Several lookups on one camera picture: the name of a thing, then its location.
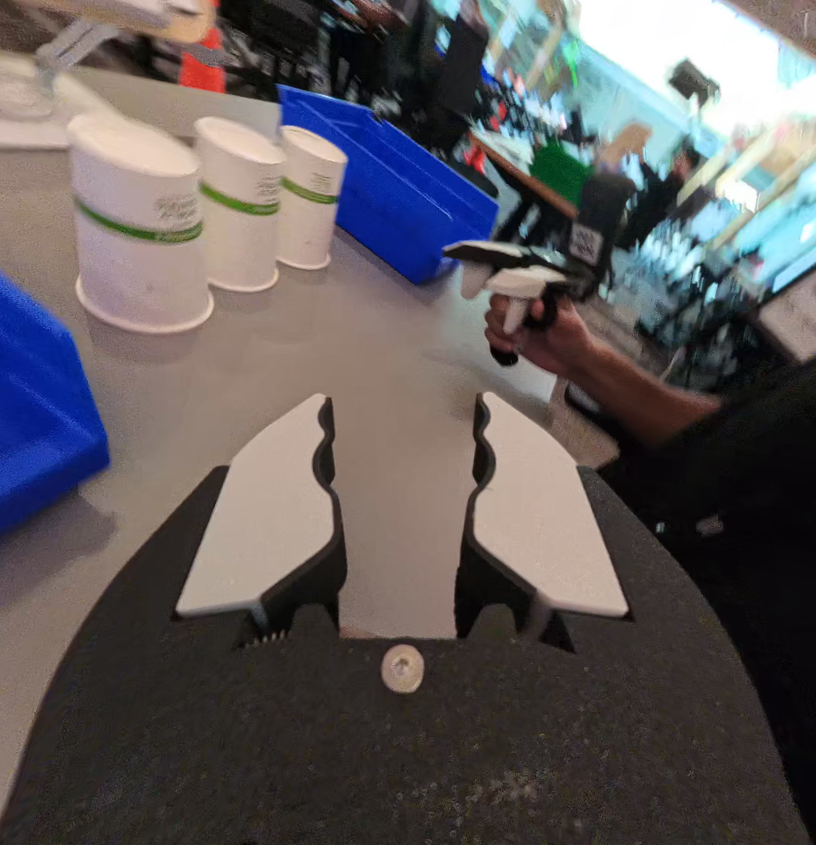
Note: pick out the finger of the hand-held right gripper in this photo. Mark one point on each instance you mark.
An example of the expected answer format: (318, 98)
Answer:
(484, 251)
(523, 280)

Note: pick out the black office chair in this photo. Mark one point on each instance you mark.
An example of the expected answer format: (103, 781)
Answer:
(454, 86)

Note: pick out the white paper cup green band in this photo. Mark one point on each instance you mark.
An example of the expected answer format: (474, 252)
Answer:
(306, 224)
(137, 277)
(240, 244)

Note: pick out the blue plastic bin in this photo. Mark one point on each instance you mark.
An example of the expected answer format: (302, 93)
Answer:
(408, 198)
(31, 409)

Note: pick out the brown wooden table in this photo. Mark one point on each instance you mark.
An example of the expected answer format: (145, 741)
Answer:
(520, 178)

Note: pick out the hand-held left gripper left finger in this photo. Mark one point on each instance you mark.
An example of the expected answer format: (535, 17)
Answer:
(263, 528)

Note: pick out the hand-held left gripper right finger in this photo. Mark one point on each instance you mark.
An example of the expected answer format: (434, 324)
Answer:
(546, 528)

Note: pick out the person's right forearm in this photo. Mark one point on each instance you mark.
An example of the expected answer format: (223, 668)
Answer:
(645, 403)

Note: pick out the person's right hand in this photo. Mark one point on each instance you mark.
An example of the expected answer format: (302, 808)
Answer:
(553, 343)

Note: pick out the green box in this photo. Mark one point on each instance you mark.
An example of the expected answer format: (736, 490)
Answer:
(560, 173)

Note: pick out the orange traffic cone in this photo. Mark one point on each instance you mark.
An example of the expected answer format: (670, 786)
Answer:
(202, 66)

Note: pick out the white adjustable stand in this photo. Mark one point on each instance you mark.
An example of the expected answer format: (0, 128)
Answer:
(18, 112)

